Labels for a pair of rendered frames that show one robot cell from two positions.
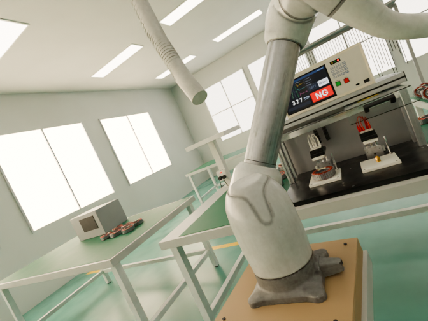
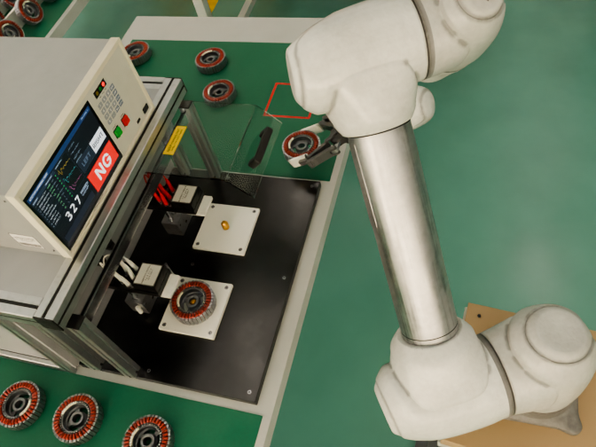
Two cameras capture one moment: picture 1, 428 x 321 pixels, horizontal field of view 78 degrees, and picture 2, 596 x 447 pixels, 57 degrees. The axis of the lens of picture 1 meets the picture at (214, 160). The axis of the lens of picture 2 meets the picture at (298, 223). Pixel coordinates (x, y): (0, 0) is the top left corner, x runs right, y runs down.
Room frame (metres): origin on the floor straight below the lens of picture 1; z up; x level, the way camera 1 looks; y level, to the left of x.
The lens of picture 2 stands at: (1.00, 0.26, 1.98)
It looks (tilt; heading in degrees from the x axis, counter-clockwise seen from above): 54 degrees down; 269
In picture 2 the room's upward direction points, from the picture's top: 17 degrees counter-clockwise
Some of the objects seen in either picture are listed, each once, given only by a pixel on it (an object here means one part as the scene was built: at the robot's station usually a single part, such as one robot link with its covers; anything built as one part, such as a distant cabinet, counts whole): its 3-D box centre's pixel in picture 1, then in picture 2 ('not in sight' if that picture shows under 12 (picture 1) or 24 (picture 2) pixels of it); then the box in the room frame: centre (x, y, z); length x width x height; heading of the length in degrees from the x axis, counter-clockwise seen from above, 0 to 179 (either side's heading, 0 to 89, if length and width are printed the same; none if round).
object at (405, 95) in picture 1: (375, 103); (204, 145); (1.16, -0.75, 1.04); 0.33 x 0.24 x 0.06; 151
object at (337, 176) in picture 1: (325, 178); (196, 306); (1.30, -0.48, 0.78); 0.15 x 0.15 x 0.01; 61
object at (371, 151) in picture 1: (373, 151); (176, 218); (1.31, -0.76, 0.80); 0.07 x 0.05 x 0.06; 61
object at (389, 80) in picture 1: (328, 104); (49, 179); (1.52, -0.74, 1.09); 0.68 x 0.44 x 0.05; 61
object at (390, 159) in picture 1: (379, 162); (226, 228); (1.18, -0.69, 0.78); 0.15 x 0.15 x 0.01; 61
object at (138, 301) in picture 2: (325, 165); (143, 294); (1.43, -0.55, 0.80); 0.07 x 0.05 x 0.06; 61
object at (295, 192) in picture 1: (351, 172); (208, 268); (1.26, -0.59, 0.76); 0.64 x 0.47 x 0.02; 61
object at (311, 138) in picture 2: not in sight; (301, 147); (0.92, -0.86, 0.82); 0.11 x 0.11 x 0.04
